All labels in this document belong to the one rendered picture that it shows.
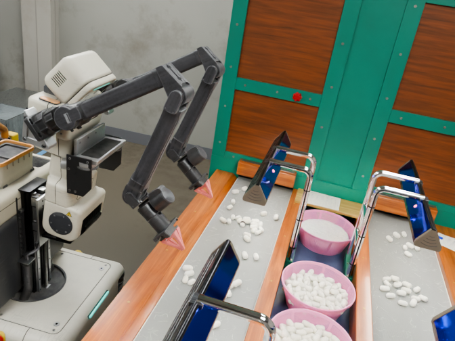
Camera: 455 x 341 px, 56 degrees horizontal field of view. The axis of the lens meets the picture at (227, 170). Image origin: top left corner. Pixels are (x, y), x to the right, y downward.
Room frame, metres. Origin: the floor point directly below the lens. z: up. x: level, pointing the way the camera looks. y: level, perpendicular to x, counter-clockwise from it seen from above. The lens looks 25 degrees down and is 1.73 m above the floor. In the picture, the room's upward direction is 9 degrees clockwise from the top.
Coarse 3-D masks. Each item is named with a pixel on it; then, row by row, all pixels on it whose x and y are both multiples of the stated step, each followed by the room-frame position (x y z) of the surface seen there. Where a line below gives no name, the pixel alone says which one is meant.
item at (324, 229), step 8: (304, 224) 1.72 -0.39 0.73; (312, 224) 1.75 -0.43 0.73; (320, 224) 1.75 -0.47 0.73; (328, 224) 1.75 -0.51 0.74; (312, 232) 1.66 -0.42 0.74; (320, 232) 1.67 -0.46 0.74; (328, 232) 1.68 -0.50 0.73; (336, 232) 1.69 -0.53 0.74; (344, 232) 1.71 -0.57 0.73; (336, 240) 1.63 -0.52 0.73; (344, 240) 1.65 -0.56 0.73
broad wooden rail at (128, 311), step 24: (216, 192) 1.84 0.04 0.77; (192, 216) 1.59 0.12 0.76; (192, 240) 1.42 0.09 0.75; (144, 264) 1.22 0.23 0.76; (168, 264) 1.24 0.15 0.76; (144, 288) 1.10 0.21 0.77; (120, 312) 0.98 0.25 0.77; (144, 312) 1.00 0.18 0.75; (96, 336) 0.87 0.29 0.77; (120, 336) 0.89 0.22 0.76
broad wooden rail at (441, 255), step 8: (440, 232) 1.80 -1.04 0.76; (448, 232) 1.81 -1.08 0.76; (448, 248) 1.66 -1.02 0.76; (440, 256) 1.58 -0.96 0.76; (448, 256) 1.59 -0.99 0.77; (440, 264) 1.54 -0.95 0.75; (448, 264) 1.53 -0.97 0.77; (448, 272) 1.47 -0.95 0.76; (448, 280) 1.41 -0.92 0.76; (448, 288) 1.38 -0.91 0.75
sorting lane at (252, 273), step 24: (240, 192) 1.92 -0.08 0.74; (288, 192) 2.01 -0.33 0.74; (216, 216) 1.66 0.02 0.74; (264, 216) 1.73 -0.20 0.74; (216, 240) 1.47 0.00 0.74; (240, 240) 1.50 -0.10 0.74; (264, 240) 1.53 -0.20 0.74; (192, 264) 1.29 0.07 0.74; (240, 264) 1.34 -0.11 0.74; (264, 264) 1.36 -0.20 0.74; (168, 288) 1.14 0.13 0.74; (240, 288) 1.20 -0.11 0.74; (168, 312) 1.03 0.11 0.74; (144, 336) 0.92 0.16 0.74; (216, 336) 0.97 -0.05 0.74; (240, 336) 0.98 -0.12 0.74
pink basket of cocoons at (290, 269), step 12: (300, 264) 1.37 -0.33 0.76; (312, 264) 1.38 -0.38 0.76; (324, 264) 1.38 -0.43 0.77; (288, 276) 1.32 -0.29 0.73; (324, 276) 1.36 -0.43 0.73; (348, 288) 1.28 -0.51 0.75; (300, 300) 1.15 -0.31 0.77; (348, 300) 1.24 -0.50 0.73; (324, 312) 1.13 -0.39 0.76; (336, 312) 1.14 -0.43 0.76
